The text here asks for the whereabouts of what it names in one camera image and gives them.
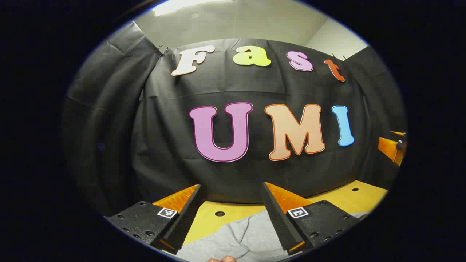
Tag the grey zip-neck sweater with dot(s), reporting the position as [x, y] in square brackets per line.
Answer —
[236, 240]

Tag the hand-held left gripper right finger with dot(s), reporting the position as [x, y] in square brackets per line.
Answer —
[278, 222]

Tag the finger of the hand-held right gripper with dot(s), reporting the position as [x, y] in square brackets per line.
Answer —
[389, 151]

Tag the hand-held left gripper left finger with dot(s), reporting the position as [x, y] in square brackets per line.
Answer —
[185, 222]

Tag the black backdrop cloth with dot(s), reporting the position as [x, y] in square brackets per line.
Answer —
[164, 145]

